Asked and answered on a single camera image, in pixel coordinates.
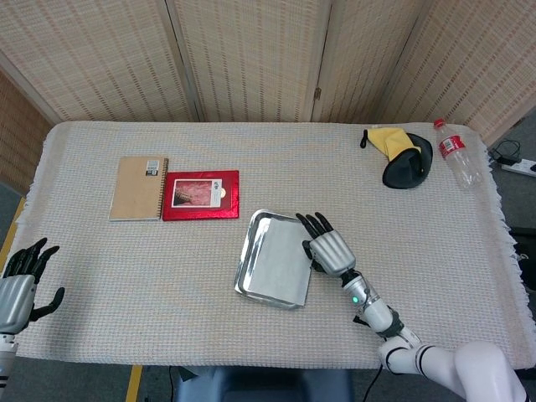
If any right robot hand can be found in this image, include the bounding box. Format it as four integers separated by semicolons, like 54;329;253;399
295;212;357;279

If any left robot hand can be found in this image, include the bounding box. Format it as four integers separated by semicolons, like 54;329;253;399
0;237;66;336

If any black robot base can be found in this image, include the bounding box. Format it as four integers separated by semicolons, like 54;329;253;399
169;366;355;402

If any silver metal tray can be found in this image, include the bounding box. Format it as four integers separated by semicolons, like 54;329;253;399
233;208;313;311

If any dark earmuff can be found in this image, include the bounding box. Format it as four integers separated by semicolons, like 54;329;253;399
381;132;434;189

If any white woven tablecloth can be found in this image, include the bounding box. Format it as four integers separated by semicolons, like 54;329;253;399
14;121;536;370

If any yellow cloth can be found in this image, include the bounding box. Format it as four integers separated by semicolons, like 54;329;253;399
359;127;422;162

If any red glossy book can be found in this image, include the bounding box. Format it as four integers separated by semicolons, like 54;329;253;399
161;169;240;222

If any woven folding screen panel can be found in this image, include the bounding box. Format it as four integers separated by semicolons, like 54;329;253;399
312;0;424;125
0;69;58;198
0;0;206;126
165;0;334;124
376;0;536;146

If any clear bottle red label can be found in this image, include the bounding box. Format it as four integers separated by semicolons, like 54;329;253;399
432;118;483;190

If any kraft spiral notebook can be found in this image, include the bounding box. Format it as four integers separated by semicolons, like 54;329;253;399
108;156;170;222

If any white power strip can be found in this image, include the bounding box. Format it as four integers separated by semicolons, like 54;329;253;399
500;158;536;177

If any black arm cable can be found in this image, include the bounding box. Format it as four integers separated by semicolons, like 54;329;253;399
360;363;384;402

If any black power adapter cable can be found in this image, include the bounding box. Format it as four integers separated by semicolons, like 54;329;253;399
488;138;523;167

